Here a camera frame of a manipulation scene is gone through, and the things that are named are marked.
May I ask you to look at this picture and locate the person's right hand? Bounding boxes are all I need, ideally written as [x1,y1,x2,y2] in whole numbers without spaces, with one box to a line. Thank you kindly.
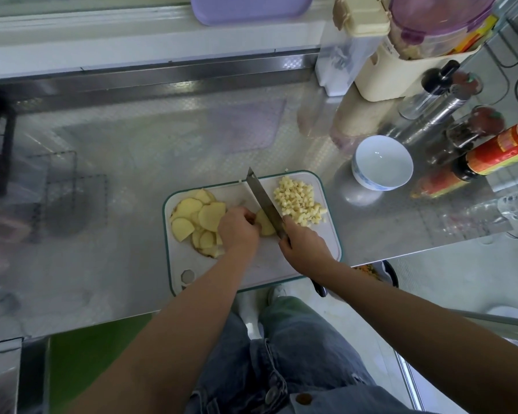
[278,213,336,279]

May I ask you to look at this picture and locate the person's left hand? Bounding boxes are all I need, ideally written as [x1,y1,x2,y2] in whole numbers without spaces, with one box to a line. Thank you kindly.
[216,205,262,259]

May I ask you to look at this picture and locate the pile of yellow potato slices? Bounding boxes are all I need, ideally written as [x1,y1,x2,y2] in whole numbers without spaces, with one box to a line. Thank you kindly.
[170,189,228,259]

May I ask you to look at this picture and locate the steel cleaver knife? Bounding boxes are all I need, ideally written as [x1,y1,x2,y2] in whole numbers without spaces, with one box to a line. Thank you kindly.
[244,167,329,298]

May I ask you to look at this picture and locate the pile of diced potato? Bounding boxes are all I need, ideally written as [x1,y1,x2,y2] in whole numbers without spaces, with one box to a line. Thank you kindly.
[272,175,329,228]

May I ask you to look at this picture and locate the white bowl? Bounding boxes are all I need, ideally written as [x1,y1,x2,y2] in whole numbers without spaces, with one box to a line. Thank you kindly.
[351,134,414,192]

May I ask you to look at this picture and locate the person's left forearm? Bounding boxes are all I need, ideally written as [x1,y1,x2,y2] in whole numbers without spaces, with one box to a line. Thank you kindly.
[64,250,252,414]

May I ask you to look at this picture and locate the person's right forearm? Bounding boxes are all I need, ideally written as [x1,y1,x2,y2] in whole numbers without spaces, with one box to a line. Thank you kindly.
[319,258,518,414]

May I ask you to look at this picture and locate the metal bowl with scraps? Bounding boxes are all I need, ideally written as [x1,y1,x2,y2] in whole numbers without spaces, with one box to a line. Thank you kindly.
[328,260,400,302]

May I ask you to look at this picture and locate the person's blue jeans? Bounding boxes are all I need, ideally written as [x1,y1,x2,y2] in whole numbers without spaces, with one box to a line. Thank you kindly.
[183,296,433,414]

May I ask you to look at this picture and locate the white cutting board green rim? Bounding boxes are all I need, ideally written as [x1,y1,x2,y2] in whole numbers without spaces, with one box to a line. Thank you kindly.
[162,170,343,297]

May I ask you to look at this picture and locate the cream plastic canister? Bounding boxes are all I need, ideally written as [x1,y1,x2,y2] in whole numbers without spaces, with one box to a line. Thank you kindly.
[354,39,480,102]

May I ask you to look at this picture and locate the clear plastic bottle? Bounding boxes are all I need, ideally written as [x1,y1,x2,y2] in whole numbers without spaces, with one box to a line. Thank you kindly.
[440,185,518,245]

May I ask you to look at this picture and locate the green mat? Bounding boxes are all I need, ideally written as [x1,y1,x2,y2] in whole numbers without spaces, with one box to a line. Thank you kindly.
[50,313,155,414]

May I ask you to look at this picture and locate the clear container cream lid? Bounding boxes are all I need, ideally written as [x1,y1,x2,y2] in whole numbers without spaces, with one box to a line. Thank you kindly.
[315,0,391,97]

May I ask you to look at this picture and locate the glass bottle black cap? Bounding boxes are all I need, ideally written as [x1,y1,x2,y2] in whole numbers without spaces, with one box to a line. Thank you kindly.
[399,59,460,121]

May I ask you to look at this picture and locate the white round plate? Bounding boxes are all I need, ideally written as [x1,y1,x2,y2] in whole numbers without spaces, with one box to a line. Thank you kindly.
[487,305,518,328]

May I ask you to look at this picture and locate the sauce bottle red label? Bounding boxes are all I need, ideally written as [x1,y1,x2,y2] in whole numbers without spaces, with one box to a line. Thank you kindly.
[453,118,518,182]

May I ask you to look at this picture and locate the glass jar red lid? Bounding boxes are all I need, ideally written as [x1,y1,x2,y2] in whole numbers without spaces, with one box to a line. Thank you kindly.
[447,105,506,152]

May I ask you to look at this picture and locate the purple plastic cutting board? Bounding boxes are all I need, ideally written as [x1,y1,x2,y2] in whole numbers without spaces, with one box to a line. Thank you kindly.
[189,0,315,26]

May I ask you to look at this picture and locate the purple lid food container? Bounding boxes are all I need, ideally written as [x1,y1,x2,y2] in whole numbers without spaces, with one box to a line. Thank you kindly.
[388,0,500,62]

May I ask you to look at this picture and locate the steel bin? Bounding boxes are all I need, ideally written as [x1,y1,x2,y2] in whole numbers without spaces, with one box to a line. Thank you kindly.
[0,338,25,414]

